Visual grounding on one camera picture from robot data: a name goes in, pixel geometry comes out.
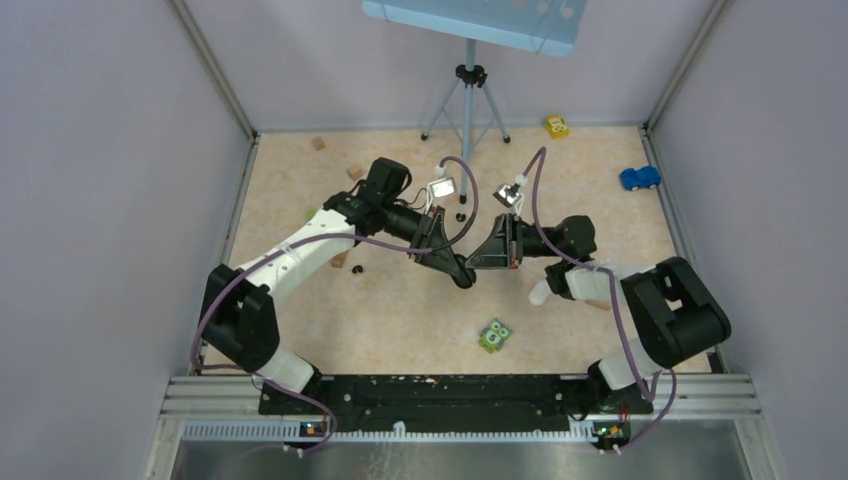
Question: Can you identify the wooden cylinder block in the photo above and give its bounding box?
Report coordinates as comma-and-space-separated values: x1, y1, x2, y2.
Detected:
586, 300, 612, 311

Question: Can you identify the wooden arch block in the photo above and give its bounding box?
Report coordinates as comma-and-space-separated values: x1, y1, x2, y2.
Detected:
330, 252, 348, 269

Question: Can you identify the blue toy car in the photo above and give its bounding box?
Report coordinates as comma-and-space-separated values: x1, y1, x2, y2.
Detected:
619, 166, 662, 191

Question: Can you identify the black earbud charging case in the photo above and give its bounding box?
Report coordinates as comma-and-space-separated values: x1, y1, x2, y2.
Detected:
452, 268, 477, 289

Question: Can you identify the green owl number block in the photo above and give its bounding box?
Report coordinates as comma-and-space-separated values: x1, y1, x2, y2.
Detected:
478, 318, 513, 353

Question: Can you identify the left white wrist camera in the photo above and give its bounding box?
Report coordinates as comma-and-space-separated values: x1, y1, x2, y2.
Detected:
425, 175, 456, 210

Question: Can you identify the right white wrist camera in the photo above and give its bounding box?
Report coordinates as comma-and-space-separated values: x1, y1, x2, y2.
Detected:
493, 174, 528, 217

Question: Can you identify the small wooden cube far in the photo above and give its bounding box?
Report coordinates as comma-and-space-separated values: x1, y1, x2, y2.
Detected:
311, 137, 326, 151

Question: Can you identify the white earbud charging case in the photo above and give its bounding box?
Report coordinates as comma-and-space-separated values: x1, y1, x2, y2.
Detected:
528, 280, 553, 307

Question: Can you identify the light blue tripod stand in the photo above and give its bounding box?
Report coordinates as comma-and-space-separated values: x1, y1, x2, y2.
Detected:
420, 38, 512, 164

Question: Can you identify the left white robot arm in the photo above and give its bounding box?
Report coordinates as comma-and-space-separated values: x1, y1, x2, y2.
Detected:
191, 157, 476, 414

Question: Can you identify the light blue perforated board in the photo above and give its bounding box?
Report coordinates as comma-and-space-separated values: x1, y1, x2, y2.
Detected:
361, 0, 588, 57

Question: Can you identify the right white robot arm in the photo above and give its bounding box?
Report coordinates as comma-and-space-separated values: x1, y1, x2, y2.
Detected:
465, 214, 731, 412

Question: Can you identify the wooden cube block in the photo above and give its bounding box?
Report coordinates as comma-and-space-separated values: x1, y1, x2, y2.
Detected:
346, 164, 364, 182

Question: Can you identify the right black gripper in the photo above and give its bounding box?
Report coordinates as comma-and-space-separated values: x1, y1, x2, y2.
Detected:
463, 213, 565, 270

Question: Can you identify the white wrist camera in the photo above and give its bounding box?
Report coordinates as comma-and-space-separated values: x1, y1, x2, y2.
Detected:
493, 174, 528, 217
425, 175, 456, 210

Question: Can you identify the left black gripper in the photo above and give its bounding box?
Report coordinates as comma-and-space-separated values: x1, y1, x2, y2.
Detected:
381, 198, 460, 276

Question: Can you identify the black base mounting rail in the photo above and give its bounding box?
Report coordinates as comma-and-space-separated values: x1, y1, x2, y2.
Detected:
258, 374, 654, 433

